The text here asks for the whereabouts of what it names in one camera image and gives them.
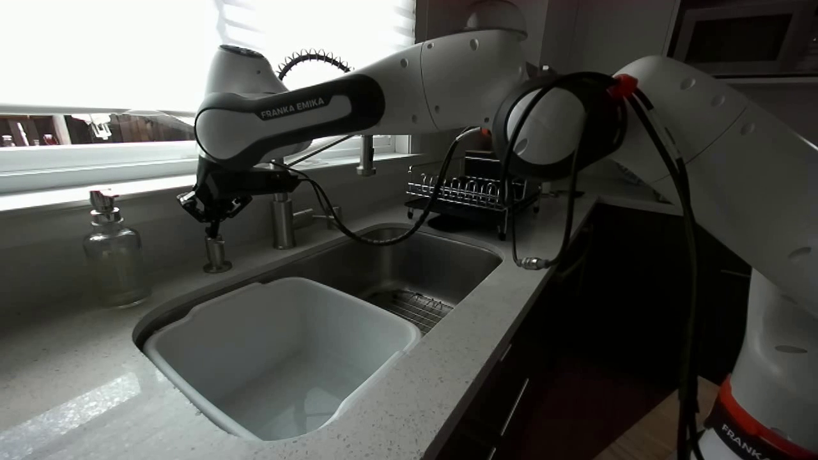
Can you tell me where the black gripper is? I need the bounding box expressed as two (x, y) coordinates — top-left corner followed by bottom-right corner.
(175, 159), (262, 241)

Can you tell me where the steel sink soap dispenser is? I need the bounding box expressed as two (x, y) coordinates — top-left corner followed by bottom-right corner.
(203, 232), (235, 276)

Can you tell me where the glass soap bottle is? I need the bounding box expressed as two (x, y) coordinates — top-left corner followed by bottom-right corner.
(80, 190), (149, 311)

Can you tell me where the stainless steel sink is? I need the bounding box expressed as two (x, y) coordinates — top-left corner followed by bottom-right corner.
(130, 215), (506, 445)

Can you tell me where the metal sink bottom grid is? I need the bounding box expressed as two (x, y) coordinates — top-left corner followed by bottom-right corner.
(365, 284), (459, 338)

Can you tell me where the spring neck kitchen faucet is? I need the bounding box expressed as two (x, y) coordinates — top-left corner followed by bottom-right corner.
(268, 48), (379, 252)

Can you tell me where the white plastic wash tub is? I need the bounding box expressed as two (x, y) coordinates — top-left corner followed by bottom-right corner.
(142, 274), (425, 445)

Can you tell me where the black dish rack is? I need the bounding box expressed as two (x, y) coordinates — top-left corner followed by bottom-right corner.
(405, 150), (547, 241)

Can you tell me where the white window blind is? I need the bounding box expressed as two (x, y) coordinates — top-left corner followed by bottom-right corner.
(213, 0), (419, 169)

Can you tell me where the dark base cabinet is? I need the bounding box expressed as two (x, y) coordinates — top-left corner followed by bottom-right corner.
(433, 201), (753, 460)

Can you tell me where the built-in microwave oven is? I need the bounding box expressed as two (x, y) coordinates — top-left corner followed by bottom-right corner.
(668, 0), (818, 82)

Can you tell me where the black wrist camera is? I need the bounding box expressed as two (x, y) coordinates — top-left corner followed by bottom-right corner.
(246, 165), (301, 197)

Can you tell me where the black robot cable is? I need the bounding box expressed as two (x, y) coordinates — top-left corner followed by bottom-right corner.
(285, 72), (705, 460)

